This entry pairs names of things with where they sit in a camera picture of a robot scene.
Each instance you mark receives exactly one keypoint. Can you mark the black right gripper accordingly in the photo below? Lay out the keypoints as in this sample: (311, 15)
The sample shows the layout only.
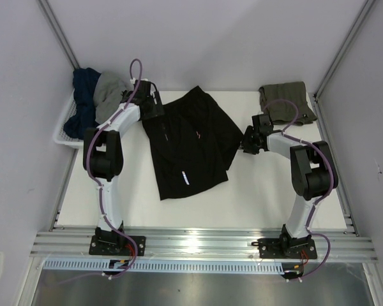
(244, 145)

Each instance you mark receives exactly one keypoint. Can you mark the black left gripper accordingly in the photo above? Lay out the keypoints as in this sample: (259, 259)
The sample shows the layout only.
(157, 109)

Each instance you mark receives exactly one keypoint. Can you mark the olive green shorts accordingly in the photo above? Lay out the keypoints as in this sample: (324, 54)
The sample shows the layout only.
(286, 102)

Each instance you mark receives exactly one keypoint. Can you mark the black shorts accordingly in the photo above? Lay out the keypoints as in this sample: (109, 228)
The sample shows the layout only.
(193, 145)

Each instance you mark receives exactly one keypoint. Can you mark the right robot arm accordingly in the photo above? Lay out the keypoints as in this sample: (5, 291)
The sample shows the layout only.
(313, 177)

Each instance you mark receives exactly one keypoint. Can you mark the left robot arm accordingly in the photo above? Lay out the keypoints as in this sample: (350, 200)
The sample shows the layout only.
(103, 160)

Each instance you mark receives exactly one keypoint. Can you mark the grey shorts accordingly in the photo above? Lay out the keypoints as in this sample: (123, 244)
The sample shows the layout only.
(107, 96)

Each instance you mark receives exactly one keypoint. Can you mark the dark blue garment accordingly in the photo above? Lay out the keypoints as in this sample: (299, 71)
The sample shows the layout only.
(84, 85)

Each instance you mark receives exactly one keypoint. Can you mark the white perforated basket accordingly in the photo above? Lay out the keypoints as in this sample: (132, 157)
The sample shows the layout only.
(59, 136)

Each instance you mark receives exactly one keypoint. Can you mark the right aluminium corner post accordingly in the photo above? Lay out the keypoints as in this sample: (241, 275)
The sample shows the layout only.
(345, 46)

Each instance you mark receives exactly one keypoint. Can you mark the aluminium corner post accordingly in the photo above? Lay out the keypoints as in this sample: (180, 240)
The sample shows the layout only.
(345, 46)
(58, 32)

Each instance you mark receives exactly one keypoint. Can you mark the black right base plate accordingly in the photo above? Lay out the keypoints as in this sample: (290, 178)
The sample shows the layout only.
(275, 248)

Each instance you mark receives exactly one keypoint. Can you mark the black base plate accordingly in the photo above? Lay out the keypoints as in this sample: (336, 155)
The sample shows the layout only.
(275, 248)
(117, 246)

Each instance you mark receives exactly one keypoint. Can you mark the left aluminium corner post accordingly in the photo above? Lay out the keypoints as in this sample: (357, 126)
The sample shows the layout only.
(58, 32)

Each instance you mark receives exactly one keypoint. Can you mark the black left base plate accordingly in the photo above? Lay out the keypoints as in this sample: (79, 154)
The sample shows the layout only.
(117, 246)

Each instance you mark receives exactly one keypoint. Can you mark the aluminium mounting rail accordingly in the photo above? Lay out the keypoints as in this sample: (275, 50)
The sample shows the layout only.
(201, 244)

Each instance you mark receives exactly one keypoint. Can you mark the white slotted cable duct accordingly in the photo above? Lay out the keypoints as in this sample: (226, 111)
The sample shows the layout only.
(171, 266)

